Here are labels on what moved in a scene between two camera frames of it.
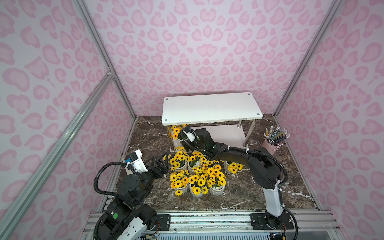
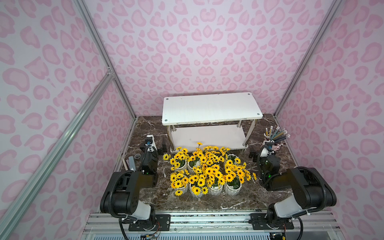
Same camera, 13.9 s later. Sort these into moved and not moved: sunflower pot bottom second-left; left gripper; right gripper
Moved: right gripper; left gripper
Not moved: sunflower pot bottom second-left
